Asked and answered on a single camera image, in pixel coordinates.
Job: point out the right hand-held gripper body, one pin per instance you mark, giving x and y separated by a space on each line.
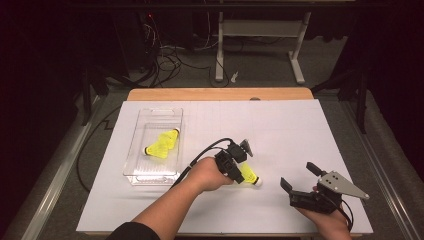
321 200

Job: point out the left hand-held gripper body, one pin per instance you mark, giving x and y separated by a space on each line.
233 155

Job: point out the clear plastic bin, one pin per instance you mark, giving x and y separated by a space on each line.
156 168

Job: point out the dark equipment box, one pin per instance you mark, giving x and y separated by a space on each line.
136 40

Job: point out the person's left hand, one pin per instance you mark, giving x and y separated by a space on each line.
208 175

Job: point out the yellow shuttlecock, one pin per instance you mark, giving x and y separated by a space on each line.
158 151
250 173
170 136

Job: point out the small white scrap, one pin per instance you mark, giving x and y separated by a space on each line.
234 77

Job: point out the pale metal desk frame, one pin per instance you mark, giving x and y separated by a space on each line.
260 28

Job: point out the person's right hand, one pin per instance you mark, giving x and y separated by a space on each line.
331 226

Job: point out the black sleeve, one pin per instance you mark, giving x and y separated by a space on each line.
133 232

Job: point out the black metal stand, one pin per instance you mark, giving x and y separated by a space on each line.
361 110
87 100

